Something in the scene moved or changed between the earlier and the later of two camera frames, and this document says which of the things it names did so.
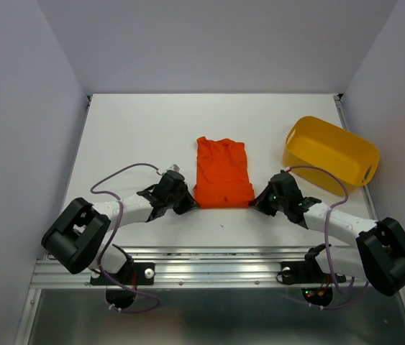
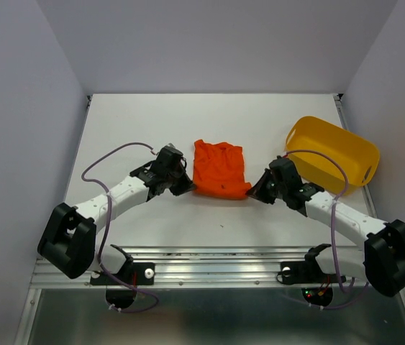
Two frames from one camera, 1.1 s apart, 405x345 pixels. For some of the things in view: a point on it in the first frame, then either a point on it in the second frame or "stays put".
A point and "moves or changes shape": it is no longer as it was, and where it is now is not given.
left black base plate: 133,274 stays put
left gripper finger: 185,204 to 183,184
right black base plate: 306,272 stays put
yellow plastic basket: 314,141 stays put
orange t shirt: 222,176 moves or changes shape
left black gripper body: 172,198 to 170,177
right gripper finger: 262,202 to 262,190
